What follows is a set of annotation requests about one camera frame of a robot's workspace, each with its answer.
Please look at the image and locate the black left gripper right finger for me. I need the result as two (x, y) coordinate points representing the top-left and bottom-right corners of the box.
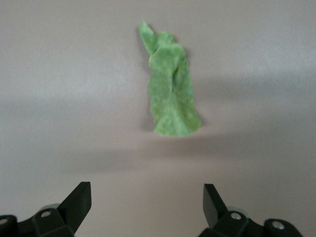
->
(198, 183), (303, 237)

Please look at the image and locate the green lettuce leaf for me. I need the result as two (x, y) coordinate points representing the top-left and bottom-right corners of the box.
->
(138, 20), (202, 138)

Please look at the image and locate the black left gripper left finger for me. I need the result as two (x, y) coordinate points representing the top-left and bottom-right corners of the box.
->
(0, 182), (92, 237)

